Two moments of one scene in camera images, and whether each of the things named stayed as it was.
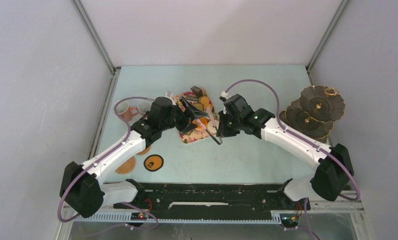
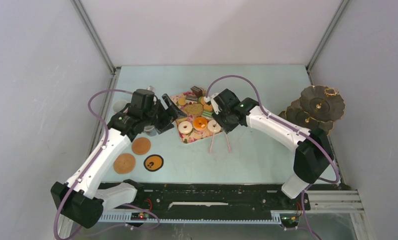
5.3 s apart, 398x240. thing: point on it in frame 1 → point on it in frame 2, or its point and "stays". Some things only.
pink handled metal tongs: x=200 y=124 → x=212 y=141
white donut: x=212 y=129 stays
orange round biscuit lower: x=205 y=106 stays
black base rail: x=170 y=197 stays
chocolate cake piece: x=197 y=91 stays
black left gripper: x=185 y=120 → x=166 y=124
